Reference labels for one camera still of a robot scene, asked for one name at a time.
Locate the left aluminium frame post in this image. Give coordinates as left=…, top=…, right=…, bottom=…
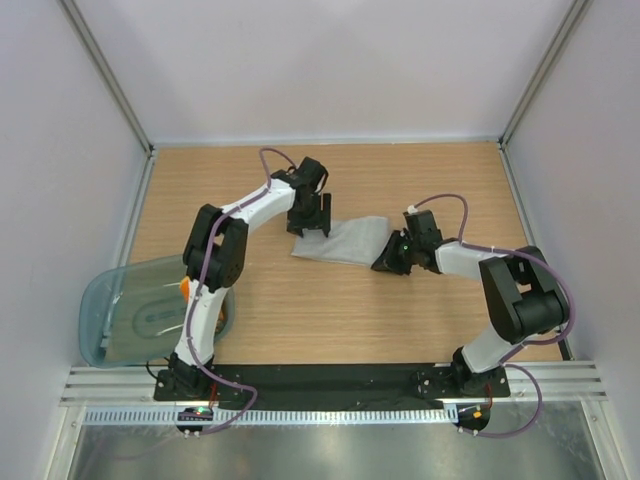
left=57, top=0, right=154, bottom=157

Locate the blue translucent plastic tray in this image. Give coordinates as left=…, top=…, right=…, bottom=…
left=78, top=253, right=237, bottom=370

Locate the right aluminium frame post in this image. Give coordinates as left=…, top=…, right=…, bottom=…
left=498, top=0, right=592, bottom=151

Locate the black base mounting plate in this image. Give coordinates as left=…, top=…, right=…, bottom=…
left=153, top=363, right=510, bottom=411

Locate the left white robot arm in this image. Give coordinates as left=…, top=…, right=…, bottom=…
left=154, top=157, right=331, bottom=401

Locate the aluminium rail front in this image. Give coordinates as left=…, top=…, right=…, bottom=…
left=59, top=361, right=607, bottom=407

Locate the white slotted cable duct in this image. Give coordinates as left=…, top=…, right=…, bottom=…
left=83, top=406, right=458, bottom=427

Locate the orange grey patterned towel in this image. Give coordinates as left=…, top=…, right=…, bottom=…
left=179, top=276, right=230, bottom=334

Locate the aluminium frame post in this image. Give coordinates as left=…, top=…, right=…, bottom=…
left=498, top=0, right=592, bottom=151
left=57, top=0, right=154, bottom=157

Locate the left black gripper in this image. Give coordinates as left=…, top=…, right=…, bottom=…
left=289, top=191, right=331, bottom=237

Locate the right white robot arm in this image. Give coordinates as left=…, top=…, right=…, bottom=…
left=371, top=210, right=574, bottom=396

